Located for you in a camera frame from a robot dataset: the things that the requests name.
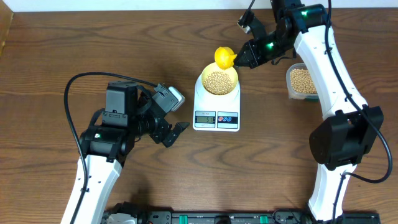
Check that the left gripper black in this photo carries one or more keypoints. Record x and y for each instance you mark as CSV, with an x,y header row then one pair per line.
x,y
162,127

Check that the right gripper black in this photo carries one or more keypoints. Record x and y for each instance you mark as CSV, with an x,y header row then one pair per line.
x,y
255,57

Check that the yellow plastic measuring scoop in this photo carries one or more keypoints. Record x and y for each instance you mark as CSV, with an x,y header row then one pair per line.
x,y
224,57

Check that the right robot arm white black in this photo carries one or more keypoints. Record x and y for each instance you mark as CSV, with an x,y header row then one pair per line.
x,y
350,126

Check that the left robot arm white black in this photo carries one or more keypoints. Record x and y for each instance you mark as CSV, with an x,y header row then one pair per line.
x,y
131,111

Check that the pale yellow plastic bowl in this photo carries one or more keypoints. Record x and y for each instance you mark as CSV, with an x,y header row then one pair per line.
x,y
214,68

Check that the soybeans heap in bowl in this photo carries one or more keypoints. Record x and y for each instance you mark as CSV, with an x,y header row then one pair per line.
x,y
218,83

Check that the white digital kitchen scale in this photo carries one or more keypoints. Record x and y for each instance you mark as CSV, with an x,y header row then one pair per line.
x,y
216,112

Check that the clear container of soybeans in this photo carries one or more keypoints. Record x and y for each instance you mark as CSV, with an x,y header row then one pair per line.
x,y
300,84

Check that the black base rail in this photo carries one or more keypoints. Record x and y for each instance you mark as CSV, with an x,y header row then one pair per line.
x,y
131,213

